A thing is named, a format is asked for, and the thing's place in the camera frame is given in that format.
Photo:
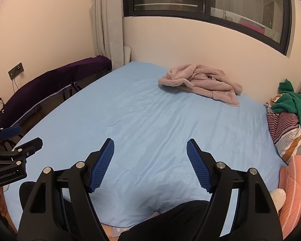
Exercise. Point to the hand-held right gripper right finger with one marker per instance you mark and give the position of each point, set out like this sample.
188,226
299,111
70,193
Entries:
198,165

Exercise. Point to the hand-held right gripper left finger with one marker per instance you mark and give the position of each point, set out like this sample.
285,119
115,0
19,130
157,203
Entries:
102,165

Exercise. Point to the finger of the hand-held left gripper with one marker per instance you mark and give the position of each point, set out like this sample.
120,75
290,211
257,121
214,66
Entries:
11,132
31,145

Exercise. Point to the person's left hand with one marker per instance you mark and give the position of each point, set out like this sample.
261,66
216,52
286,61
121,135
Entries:
2,202

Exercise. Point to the purple velvet headboard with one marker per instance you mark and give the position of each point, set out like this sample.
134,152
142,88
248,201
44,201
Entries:
52,77

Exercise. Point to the pink fleece robe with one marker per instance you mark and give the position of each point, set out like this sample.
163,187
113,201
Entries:
203,85

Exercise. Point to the white plush toy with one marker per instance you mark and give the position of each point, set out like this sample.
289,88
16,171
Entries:
278,198

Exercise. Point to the striped blanket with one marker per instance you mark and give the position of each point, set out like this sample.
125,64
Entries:
283,130

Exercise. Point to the pink striped quilt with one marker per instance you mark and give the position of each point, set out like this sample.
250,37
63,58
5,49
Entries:
296,180

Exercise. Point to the white board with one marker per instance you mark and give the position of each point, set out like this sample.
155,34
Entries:
127,54

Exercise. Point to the green towel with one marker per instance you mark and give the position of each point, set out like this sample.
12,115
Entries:
298,105

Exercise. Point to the beige curtain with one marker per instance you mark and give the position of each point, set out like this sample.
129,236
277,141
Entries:
107,17

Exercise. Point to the black wall socket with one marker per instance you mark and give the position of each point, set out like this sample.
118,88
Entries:
16,70

